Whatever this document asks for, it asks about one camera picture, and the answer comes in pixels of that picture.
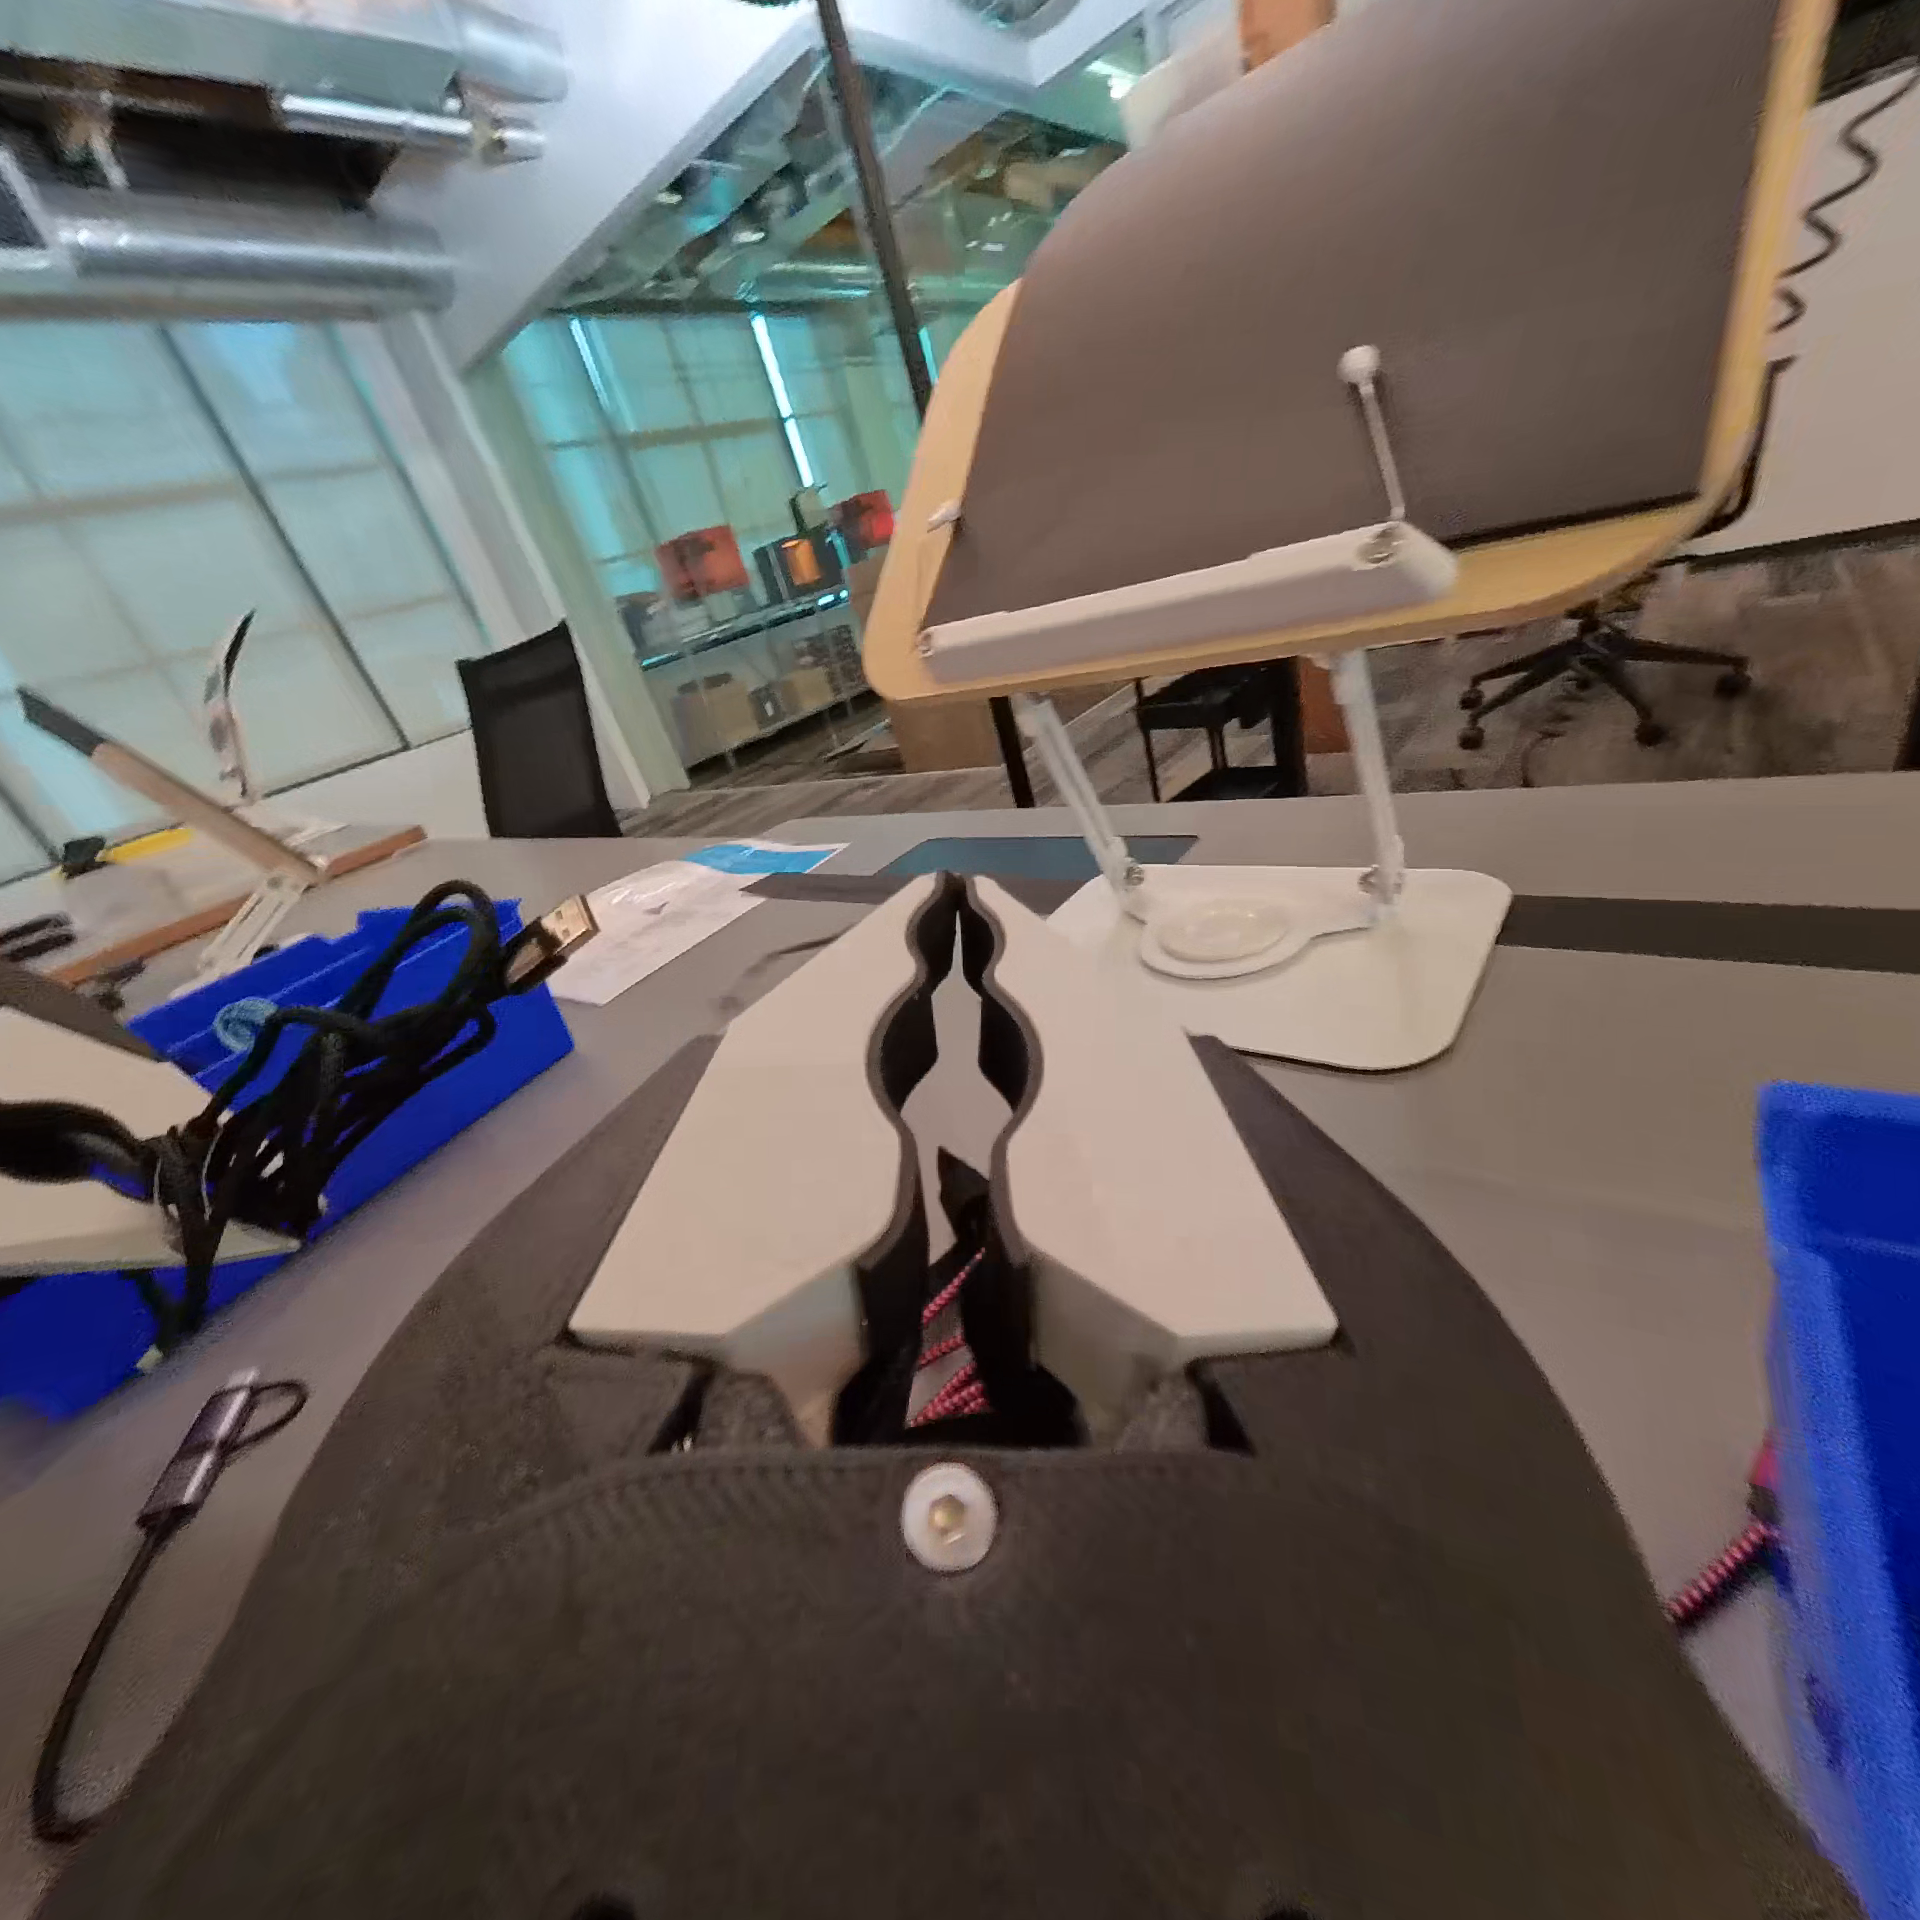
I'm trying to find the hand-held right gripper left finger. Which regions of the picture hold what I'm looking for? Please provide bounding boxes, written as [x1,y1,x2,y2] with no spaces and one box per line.
[567,873,963,1411]

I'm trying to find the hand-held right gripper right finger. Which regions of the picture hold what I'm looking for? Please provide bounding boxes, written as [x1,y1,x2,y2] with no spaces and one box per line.
[967,877,1339,1395]

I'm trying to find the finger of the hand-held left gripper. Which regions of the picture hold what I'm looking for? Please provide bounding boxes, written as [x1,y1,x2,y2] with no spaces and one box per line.
[0,1164,302,1281]
[0,1005,208,1149]

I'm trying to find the black braided usb cable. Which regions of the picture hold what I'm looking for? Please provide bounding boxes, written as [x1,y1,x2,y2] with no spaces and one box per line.
[126,882,601,1359]

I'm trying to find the pink braided usb-c cable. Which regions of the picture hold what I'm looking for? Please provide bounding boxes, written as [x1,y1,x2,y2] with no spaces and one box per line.
[905,1238,1788,1629]

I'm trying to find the grey usb adapter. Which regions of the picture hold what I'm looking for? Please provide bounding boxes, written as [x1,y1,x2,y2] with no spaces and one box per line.
[136,1370,314,1531]

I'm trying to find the white blue printed leaflet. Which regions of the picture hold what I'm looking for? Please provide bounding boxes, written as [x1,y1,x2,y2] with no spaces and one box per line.
[553,839,850,1005]

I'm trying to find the wooden board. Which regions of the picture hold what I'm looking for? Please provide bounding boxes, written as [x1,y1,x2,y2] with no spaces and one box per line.
[16,685,323,887]

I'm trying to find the blue plastic bin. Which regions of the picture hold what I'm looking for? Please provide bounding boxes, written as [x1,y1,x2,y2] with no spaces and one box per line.
[1754,1079,1920,1920]
[0,899,573,1422]

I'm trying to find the wood-edged side table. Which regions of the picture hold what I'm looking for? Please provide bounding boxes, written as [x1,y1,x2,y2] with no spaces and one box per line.
[47,822,426,984]

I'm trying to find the black mesh office chair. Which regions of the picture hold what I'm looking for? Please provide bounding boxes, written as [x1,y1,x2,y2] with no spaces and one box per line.
[453,619,623,839]

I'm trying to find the black swivel chair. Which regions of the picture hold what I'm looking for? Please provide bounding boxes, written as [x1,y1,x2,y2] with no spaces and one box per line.
[1462,602,1754,750]

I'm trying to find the black pole stand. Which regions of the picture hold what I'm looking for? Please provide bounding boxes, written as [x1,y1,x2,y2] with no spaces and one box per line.
[814,0,941,429]

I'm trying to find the dark table cable hatch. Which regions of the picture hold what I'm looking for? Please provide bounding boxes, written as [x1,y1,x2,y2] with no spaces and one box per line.
[878,837,1201,887]

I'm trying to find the thin black hub cable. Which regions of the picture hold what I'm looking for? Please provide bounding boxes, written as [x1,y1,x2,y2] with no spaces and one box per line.
[29,1507,203,1848]

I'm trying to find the silver ventilation duct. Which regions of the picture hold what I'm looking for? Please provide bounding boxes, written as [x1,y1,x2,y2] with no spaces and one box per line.
[0,209,460,319]

